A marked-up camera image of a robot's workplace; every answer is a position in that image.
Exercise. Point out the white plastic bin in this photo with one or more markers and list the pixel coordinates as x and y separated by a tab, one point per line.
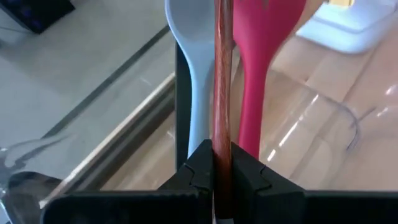
351	28

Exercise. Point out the black equipment case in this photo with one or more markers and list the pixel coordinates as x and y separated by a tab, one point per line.
37	12

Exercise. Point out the clear plastic bin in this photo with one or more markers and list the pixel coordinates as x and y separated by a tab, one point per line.
311	124

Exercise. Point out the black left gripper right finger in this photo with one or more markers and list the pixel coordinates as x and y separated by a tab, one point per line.
311	208

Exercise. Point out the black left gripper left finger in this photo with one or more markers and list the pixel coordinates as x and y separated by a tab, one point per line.
124	208

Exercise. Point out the red slotted silicone spoon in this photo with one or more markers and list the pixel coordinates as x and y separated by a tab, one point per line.
258	46

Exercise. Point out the dark wooden spoon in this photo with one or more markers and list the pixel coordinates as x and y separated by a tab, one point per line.
222	93

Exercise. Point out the blue silicone spoon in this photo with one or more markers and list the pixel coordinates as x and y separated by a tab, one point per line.
199	62

